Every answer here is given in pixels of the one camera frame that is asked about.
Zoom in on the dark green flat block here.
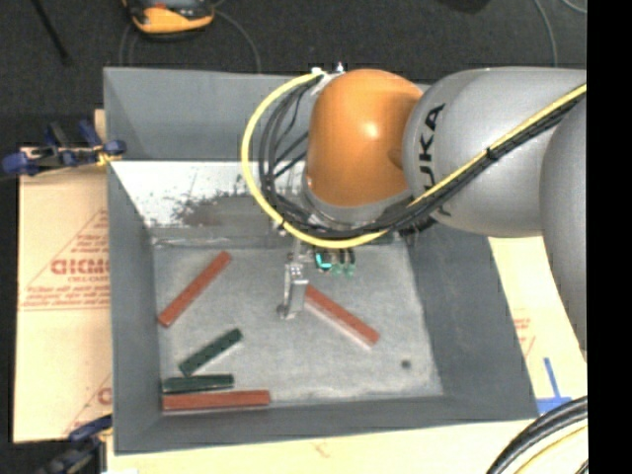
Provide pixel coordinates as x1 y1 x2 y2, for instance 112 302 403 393
161 373 235 394
178 327 245 378

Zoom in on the red-brown flat block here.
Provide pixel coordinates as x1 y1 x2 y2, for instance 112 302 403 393
161 389 272 413
156 250 233 329
303 283 381 350

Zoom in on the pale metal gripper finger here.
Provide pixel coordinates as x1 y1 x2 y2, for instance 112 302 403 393
276 263 293 317
289 264 311 322

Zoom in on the brown cardboard board red print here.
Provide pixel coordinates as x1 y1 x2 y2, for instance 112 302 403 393
12 109 588 446

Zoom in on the grey metal bin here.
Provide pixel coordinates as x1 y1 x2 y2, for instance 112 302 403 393
102 66 540 454

